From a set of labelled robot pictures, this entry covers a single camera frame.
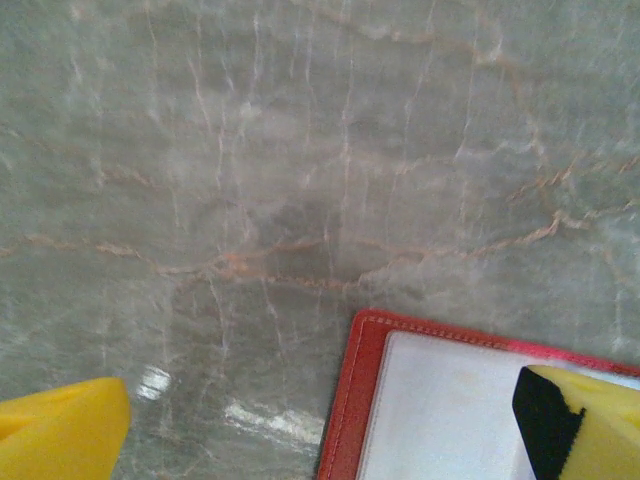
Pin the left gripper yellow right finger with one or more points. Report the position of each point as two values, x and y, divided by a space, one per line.
600 430

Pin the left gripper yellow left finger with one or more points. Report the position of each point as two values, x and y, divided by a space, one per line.
60 435

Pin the red leather card holder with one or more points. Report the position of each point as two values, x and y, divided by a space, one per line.
350 400

